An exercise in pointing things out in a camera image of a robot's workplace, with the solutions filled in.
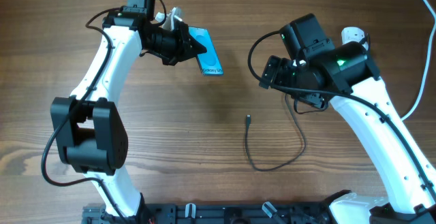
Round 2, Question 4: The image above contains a blue Galaxy smartphone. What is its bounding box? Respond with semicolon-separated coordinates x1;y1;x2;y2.
189;27;223;76

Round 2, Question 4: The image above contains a black USB charging cable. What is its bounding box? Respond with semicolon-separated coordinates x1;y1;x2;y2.
244;33;372;172

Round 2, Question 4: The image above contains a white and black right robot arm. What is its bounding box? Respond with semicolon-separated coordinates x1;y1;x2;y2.
258;14;435;223

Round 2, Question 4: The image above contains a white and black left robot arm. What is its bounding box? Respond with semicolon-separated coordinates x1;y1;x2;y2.
48;0;219;223

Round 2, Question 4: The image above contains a white power strip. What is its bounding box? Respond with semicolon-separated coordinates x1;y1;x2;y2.
341;27;367;45

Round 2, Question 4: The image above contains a white power strip cord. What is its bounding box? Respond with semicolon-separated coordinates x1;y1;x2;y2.
391;0;436;122

